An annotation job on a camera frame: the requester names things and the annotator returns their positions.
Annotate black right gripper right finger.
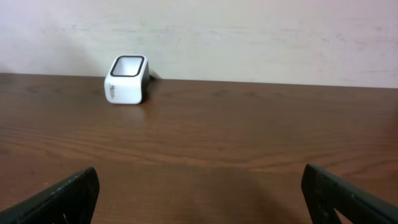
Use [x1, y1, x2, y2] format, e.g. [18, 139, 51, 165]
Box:
[301, 164, 397, 224]

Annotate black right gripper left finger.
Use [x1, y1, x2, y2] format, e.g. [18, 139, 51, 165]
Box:
[1, 167, 100, 224]

